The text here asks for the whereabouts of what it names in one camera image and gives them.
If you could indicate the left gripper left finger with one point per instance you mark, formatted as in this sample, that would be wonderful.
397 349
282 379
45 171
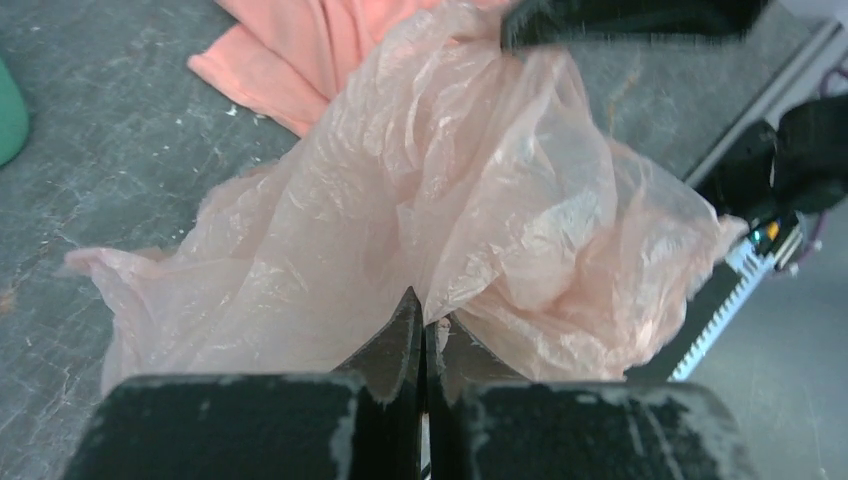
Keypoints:
359 421

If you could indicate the green plastic trash bin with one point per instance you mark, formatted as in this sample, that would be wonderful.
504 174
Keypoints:
14 117

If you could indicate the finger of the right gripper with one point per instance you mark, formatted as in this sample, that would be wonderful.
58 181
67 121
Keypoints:
538 23

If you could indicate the translucent pink plastic trash bag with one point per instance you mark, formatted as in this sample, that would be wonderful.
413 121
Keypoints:
474 177

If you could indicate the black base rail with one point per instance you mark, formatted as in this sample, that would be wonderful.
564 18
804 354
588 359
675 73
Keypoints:
751 260

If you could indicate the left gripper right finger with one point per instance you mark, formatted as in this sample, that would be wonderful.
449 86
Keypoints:
489 422

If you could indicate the salmon pink cloth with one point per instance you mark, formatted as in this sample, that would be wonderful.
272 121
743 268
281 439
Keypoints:
298 53

